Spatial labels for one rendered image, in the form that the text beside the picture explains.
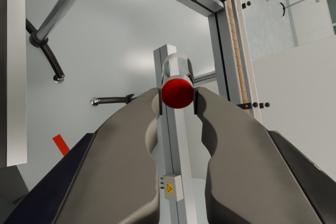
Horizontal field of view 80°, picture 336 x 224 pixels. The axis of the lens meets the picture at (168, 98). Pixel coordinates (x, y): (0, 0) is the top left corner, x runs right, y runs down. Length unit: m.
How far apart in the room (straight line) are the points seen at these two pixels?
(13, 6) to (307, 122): 1.38
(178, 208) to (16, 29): 1.04
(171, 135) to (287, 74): 0.81
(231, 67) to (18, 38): 0.73
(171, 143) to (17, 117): 0.85
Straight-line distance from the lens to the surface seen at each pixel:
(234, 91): 0.88
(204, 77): 1.01
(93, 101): 1.43
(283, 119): 1.45
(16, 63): 0.43
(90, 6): 1.71
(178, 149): 1.11
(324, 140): 1.43
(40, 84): 1.36
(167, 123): 1.14
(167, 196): 1.17
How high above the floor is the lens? 1.28
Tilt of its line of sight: 43 degrees down
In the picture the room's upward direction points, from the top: 76 degrees clockwise
